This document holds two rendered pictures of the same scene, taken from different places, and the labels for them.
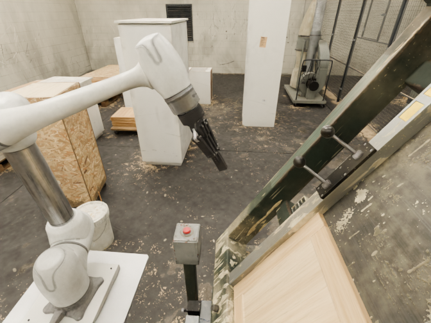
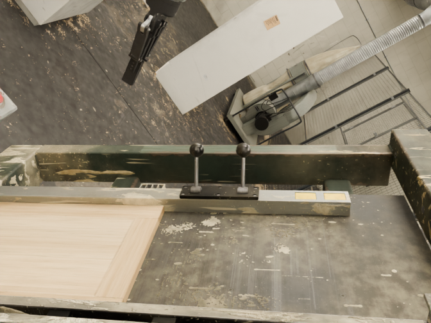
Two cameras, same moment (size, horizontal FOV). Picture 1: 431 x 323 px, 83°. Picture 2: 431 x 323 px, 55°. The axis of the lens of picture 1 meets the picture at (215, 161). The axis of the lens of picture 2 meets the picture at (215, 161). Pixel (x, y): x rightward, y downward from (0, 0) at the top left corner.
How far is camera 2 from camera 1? 0.29 m
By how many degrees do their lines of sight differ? 23
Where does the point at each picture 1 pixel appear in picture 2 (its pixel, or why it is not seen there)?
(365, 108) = (283, 170)
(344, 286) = (129, 266)
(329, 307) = (98, 274)
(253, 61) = (242, 27)
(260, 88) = (217, 61)
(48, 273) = not seen: outside the picture
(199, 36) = not seen: outside the picture
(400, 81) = (322, 176)
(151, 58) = not seen: outside the picture
